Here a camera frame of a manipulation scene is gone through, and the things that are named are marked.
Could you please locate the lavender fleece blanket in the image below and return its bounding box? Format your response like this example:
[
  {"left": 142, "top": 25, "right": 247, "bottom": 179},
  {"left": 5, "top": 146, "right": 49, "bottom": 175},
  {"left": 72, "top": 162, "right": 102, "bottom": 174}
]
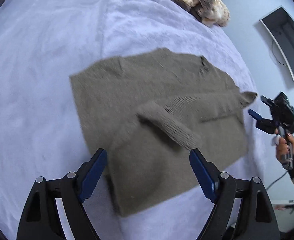
[{"left": 0, "top": 0, "right": 269, "bottom": 240}]

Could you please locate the beige striped fuzzy garment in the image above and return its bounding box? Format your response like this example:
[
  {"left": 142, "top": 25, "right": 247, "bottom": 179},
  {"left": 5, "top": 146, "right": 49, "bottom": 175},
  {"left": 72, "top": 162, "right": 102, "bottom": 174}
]
[{"left": 170, "top": 0, "right": 231, "bottom": 27}]

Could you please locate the black monitor cable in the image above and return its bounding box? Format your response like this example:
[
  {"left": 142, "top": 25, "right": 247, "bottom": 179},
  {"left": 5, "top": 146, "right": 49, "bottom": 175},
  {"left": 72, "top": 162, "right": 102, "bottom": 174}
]
[{"left": 271, "top": 39, "right": 291, "bottom": 67}]

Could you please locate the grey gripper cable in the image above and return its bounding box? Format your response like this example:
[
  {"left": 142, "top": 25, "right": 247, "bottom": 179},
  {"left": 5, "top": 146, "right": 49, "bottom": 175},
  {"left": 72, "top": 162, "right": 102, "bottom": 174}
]
[{"left": 265, "top": 171, "right": 292, "bottom": 191}]

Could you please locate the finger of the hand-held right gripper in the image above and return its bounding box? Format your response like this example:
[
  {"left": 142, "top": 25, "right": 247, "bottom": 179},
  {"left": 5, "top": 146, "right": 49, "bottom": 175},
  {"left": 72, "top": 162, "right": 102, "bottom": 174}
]
[
  {"left": 260, "top": 95, "right": 277, "bottom": 108},
  {"left": 248, "top": 109, "right": 275, "bottom": 132}
]

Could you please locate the person's right hand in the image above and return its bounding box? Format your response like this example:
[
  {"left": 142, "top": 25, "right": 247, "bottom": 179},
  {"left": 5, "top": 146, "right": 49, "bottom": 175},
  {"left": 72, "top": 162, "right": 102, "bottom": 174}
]
[{"left": 273, "top": 129, "right": 294, "bottom": 163}]

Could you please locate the curved computer monitor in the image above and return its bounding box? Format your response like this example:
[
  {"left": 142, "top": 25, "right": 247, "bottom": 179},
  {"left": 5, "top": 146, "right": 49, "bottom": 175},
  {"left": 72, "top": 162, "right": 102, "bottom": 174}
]
[{"left": 259, "top": 5, "right": 294, "bottom": 86}]

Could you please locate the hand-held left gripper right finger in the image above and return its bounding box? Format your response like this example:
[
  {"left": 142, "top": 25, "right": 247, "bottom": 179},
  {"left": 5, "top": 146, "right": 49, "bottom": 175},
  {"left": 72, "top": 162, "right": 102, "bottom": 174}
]
[{"left": 189, "top": 148, "right": 281, "bottom": 240}]

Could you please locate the olive brown knit sweater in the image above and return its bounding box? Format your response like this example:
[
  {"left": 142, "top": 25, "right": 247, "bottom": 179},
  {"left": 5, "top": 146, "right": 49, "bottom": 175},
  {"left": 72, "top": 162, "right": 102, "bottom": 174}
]
[{"left": 69, "top": 47, "right": 258, "bottom": 217}]

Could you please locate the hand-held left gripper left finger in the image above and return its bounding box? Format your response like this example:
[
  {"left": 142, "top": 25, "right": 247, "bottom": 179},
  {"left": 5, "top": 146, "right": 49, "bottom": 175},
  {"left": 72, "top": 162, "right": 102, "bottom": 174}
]
[{"left": 17, "top": 148, "right": 108, "bottom": 240}]

